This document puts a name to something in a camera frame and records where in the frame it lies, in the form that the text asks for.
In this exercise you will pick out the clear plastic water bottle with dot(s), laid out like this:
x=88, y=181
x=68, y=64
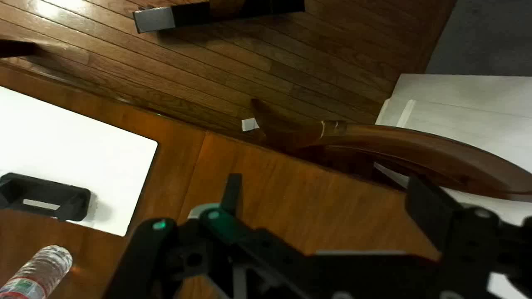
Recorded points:
x=38, y=275

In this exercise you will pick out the black rectangular holder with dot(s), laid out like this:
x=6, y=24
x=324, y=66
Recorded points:
x=71, y=200

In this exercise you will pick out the small white floor tag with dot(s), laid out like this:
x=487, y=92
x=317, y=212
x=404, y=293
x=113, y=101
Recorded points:
x=249, y=126

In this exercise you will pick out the white rectangular sheet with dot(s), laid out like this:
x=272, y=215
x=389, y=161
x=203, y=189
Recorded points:
x=83, y=144

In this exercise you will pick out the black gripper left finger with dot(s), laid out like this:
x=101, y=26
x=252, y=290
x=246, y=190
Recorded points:
x=166, y=260

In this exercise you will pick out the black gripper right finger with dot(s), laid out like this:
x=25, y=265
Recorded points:
x=470, y=244

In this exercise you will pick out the curved-back dark wooden chair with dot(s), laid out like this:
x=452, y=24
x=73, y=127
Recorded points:
x=420, y=152

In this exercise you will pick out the white robot base platform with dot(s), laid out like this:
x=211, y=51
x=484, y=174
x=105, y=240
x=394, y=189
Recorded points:
x=470, y=106

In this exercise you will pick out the black furniture base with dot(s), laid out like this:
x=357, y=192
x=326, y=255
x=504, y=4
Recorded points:
x=188, y=14

